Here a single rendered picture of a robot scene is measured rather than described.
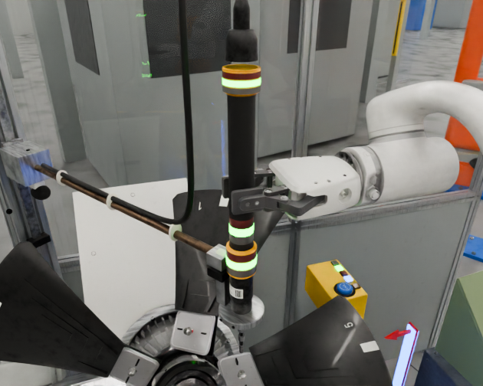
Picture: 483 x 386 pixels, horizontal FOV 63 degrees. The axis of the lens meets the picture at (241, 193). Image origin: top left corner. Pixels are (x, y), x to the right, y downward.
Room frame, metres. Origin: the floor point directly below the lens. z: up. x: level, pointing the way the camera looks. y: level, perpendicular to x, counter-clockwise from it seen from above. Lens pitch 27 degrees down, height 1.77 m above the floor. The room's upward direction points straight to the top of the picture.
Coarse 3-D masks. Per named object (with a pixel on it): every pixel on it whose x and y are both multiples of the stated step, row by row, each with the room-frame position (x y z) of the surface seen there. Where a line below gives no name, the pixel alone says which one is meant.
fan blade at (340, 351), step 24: (312, 312) 0.58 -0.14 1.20; (336, 312) 0.58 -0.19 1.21; (288, 336) 0.53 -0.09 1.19; (312, 336) 0.53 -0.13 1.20; (336, 336) 0.53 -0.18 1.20; (360, 336) 0.53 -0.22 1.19; (264, 360) 0.48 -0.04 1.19; (288, 360) 0.48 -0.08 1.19; (312, 360) 0.48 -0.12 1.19; (336, 360) 0.48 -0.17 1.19; (360, 360) 0.49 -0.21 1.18; (384, 360) 0.49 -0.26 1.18; (264, 384) 0.43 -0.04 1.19; (288, 384) 0.44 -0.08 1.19; (312, 384) 0.44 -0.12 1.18; (336, 384) 0.44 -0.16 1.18; (360, 384) 0.45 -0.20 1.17; (384, 384) 0.45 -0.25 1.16
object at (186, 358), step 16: (160, 352) 0.49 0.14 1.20; (176, 352) 0.49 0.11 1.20; (160, 368) 0.43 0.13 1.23; (176, 368) 0.40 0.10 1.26; (192, 368) 0.41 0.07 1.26; (208, 368) 0.41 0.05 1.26; (160, 384) 0.39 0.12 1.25; (176, 384) 0.39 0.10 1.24; (192, 384) 0.40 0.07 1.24; (208, 384) 0.40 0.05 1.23; (224, 384) 0.40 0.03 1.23
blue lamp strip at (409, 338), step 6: (408, 324) 0.57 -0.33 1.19; (414, 330) 0.55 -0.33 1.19; (408, 336) 0.56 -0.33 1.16; (414, 336) 0.55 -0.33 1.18; (408, 342) 0.56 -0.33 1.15; (402, 348) 0.56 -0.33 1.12; (408, 348) 0.55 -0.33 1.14; (402, 354) 0.56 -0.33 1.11; (408, 354) 0.55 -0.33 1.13; (402, 360) 0.56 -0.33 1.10; (402, 366) 0.55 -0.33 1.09; (396, 372) 0.56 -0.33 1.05; (402, 372) 0.55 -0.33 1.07; (396, 378) 0.56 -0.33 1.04; (402, 378) 0.55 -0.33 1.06; (396, 384) 0.56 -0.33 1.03
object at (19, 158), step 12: (12, 144) 0.86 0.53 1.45; (24, 144) 0.86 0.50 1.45; (36, 144) 0.86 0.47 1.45; (12, 156) 0.79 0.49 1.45; (24, 156) 0.79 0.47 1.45; (36, 156) 0.81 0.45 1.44; (48, 156) 0.83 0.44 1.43; (12, 168) 0.81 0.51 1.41; (24, 168) 0.79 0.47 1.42; (24, 180) 0.78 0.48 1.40; (36, 180) 0.80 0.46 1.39
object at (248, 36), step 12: (240, 0) 0.45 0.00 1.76; (240, 12) 0.45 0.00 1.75; (240, 24) 0.45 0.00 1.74; (228, 36) 0.45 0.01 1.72; (240, 36) 0.44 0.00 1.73; (252, 36) 0.44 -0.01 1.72; (228, 48) 0.44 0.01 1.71; (240, 48) 0.44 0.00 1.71; (252, 48) 0.44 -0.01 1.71; (228, 60) 0.44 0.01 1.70; (240, 60) 0.44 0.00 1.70; (252, 60) 0.44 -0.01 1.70; (252, 276) 0.45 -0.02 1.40; (240, 288) 0.44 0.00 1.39; (252, 288) 0.45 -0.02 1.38; (240, 300) 0.44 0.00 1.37; (240, 312) 0.44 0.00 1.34
